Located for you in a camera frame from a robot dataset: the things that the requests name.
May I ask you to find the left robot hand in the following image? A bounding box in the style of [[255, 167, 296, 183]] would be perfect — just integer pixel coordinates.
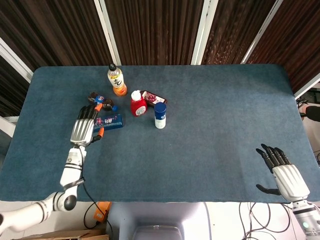
[[69, 103, 105, 148]]

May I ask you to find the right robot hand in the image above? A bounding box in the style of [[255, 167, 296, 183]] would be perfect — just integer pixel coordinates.
[[255, 143, 311, 203]]

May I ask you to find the blue-edged tray with eyeglasses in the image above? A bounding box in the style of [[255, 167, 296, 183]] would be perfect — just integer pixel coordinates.
[[93, 113, 124, 133]]

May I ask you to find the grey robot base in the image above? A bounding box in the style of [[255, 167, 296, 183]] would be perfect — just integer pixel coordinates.
[[106, 201, 212, 240]]

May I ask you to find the small Pepsi cola bottle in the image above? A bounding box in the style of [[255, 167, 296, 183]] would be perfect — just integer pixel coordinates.
[[87, 91, 119, 113]]

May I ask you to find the orange drink bottle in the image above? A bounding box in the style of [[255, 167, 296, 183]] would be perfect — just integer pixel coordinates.
[[107, 63, 128, 97]]

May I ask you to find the red ketchup squeeze bottle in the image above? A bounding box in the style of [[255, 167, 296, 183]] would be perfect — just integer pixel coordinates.
[[129, 89, 148, 117]]

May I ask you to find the dark red snack packet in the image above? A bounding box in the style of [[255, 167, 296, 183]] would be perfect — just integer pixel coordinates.
[[141, 90, 168, 106]]

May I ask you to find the white bottle with blue cap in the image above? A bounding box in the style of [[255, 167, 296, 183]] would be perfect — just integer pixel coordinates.
[[153, 102, 167, 130]]

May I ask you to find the orange floor object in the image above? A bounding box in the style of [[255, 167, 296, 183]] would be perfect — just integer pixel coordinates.
[[94, 201, 112, 223]]

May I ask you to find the blue table cloth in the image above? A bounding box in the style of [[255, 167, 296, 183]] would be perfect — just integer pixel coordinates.
[[0, 64, 320, 203]]

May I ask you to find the brown cardboard carton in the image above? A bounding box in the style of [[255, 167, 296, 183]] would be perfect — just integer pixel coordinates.
[[14, 227, 110, 240]]

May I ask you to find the black floor cable tangle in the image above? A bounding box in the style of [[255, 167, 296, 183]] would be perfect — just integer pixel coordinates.
[[238, 201, 297, 240]]

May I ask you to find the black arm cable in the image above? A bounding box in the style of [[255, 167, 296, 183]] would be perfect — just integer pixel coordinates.
[[81, 179, 111, 240]]

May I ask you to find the white screen frame post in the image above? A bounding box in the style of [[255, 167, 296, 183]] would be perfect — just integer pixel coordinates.
[[191, 0, 220, 66], [0, 37, 35, 84], [93, 0, 122, 66], [240, 0, 285, 65], [294, 74, 320, 100]]

